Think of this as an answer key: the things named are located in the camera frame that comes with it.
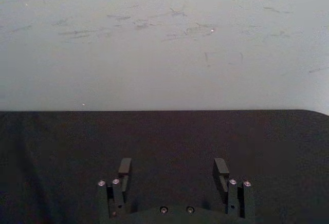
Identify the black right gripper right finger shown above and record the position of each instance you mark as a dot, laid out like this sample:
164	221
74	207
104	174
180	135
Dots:
220	170

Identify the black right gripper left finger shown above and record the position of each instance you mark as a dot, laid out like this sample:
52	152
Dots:
125	168

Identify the black table cloth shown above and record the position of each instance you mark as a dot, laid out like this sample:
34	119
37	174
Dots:
164	136

